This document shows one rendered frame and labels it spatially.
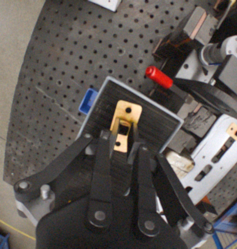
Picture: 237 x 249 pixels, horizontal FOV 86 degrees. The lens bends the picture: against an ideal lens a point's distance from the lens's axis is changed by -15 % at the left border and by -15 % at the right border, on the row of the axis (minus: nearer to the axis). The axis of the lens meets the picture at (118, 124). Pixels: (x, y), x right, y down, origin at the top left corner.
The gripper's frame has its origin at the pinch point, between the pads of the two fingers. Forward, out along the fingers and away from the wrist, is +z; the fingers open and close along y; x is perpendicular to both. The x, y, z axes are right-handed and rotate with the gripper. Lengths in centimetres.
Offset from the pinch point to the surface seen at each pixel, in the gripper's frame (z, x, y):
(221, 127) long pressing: 20.0, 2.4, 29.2
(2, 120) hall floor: 120, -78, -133
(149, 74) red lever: 4.5, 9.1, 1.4
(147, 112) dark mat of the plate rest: 4.0, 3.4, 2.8
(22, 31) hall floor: 120, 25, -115
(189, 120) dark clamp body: 12.2, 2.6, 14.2
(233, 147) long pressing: 20.0, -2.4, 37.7
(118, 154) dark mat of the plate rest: 4.0, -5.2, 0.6
